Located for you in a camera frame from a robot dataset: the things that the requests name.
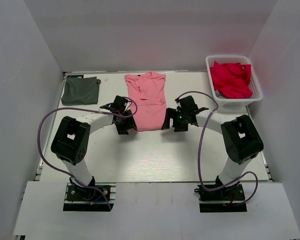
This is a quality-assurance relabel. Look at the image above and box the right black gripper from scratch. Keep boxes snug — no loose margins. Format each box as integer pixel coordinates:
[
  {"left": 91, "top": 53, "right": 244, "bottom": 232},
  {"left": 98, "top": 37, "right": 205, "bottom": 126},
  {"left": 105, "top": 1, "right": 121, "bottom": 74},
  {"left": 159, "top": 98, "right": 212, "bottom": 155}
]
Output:
[{"left": 162, "top": 107, "right": 189, "bottom": 132}]

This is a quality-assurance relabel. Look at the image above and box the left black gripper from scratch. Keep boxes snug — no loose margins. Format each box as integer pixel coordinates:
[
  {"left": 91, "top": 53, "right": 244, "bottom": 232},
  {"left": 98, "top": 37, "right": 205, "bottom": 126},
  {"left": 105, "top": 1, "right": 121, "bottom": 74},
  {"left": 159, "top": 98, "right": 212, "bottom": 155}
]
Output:
[{"left": 115, "top": 109, "right": 138, "bottom": 135}]

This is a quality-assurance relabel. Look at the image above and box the pink t-shirt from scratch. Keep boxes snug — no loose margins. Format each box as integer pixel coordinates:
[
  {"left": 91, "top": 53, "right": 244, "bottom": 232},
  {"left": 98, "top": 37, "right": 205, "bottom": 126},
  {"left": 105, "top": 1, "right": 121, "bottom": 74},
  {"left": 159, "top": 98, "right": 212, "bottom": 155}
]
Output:
[{"left": 124, "top": 72, "right": 167, "bottom": 132}]

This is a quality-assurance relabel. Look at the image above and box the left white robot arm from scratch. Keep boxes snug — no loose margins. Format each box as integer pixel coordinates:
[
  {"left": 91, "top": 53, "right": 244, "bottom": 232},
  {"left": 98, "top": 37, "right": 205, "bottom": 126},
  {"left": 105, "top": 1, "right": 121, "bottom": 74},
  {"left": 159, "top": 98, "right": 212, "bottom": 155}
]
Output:
[{"left": 51, "top": 95, "right": 138, "bottom": 200}]

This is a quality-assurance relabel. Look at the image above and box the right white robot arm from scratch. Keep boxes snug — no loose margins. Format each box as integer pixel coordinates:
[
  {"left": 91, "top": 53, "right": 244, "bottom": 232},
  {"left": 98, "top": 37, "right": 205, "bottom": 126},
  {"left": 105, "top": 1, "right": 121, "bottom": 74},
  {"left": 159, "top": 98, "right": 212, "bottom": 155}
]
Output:
[{"left": 161, "top": 91, "right": 264, "bottom": 200}]

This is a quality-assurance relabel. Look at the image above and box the folded dark grey t-shirt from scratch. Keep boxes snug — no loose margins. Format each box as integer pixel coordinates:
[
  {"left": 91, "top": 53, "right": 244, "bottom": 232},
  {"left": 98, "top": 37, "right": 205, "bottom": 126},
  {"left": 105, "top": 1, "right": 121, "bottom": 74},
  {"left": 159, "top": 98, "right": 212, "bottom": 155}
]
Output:
[{"left": 61, "top": 77, "right": 101, "bottom": 106}]

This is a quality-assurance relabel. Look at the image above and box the red t-shirt in basket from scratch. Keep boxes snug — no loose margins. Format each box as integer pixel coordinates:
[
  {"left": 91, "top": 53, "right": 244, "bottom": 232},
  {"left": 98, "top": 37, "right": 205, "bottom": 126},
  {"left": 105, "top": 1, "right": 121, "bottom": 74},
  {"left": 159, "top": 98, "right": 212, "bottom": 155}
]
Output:
[{"left": 209, "top": 61, "right": 253, "bottom": 99}]

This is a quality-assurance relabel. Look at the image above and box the blue label sticker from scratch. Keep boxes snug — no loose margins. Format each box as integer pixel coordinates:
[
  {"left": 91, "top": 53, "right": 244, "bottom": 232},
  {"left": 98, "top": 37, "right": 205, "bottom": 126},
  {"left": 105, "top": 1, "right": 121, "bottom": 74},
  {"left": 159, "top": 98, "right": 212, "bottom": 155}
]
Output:
[{"left": 64, "top": 74, "right": 84, "bottom": 79}]

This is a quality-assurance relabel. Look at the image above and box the white plastic basket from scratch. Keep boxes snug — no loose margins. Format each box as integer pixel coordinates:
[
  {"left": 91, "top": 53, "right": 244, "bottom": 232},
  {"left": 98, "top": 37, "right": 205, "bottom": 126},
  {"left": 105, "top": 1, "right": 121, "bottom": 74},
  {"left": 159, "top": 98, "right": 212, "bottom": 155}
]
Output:
[{"left": 205, "top": 54, "right": 263, "bottom": 107}]

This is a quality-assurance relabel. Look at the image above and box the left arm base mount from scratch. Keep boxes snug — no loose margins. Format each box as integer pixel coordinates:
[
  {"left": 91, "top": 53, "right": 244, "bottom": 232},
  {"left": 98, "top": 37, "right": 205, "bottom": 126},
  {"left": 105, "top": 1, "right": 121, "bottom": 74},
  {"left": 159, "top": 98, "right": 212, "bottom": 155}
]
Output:
[{"left": 63, "top": 182, "right": 116, "bottom": 212}]

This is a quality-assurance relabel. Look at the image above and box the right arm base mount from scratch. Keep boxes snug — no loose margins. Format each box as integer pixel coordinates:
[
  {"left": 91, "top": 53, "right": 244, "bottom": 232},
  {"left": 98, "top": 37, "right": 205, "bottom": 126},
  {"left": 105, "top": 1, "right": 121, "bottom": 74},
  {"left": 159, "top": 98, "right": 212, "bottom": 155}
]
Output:
[{"left": 194, "top": 183, "right": 247, "bottom": 213}]

